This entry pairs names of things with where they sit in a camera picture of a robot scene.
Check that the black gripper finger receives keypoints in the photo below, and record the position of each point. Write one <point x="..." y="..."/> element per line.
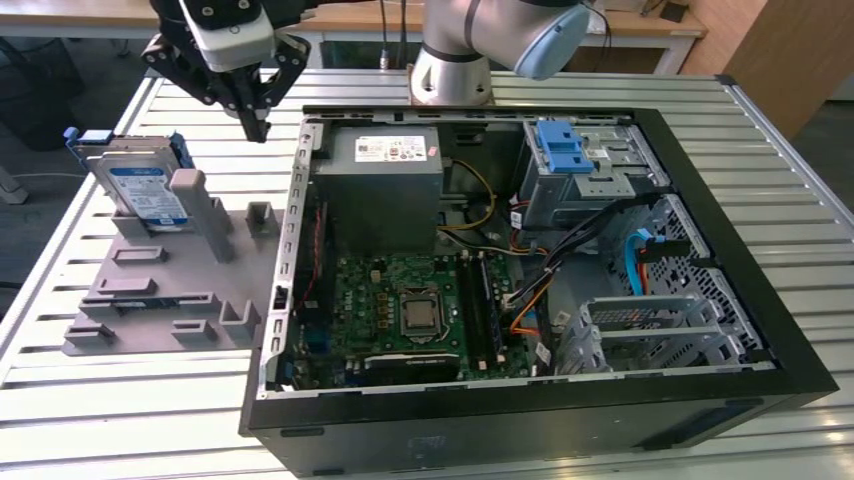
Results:
<point x="180" y="70"/>
<point x="290" y="65"/>

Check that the hard disk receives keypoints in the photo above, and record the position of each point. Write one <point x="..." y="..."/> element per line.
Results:
<point x="143" y="190"/>

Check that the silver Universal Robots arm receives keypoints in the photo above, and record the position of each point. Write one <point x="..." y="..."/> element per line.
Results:
<point x="447" y="75"/>

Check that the metal disk bay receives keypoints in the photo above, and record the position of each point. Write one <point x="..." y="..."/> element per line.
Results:
<point x="641" y="337"/>

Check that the grey power supply unit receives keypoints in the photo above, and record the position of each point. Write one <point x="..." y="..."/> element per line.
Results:
<point x="374" y="210"/>

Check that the grey stand foot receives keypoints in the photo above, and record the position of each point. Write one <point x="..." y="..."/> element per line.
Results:
<point x="15" y="192"/>

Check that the grey parts rack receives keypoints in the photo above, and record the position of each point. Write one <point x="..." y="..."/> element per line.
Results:
<point x="187" y="280"/>

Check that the blue drive latch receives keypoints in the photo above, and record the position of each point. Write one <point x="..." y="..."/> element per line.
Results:
<point x="561" y="145"/>

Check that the metal drive cage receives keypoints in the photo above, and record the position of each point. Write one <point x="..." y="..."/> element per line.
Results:
<point x="554" y="200"/>

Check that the green motherboard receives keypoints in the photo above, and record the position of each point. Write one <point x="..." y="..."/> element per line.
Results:
<point x="374" y="300"/>

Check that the black CPU socket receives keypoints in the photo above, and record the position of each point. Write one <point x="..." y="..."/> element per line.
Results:
<point x="422" y="292"/>

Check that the silver CPU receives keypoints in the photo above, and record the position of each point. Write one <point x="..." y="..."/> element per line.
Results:
<point x="420" y="315"/>

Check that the small black device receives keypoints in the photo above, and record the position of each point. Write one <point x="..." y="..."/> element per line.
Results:
<point x="675" y="12"/>

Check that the RAM stick with black chips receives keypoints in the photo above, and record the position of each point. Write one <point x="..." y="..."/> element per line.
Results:
<point x="494" y="320"/>

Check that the black graphics card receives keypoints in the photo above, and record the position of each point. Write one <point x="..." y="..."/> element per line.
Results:
<point x="414" y="367"/>

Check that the light wooden cabinet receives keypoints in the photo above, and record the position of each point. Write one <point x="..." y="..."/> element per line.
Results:
<point x="787" y="60"/>

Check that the black PC case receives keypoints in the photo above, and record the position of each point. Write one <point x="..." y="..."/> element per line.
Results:
<point x="467" y="425"/>

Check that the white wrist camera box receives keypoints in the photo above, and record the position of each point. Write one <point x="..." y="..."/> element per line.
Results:
<point x="227" y="35"/>

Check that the wooden desk white frame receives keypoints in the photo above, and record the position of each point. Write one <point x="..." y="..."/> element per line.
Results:
<point x="67" y="15"/>
<point x="360" y="20"/>

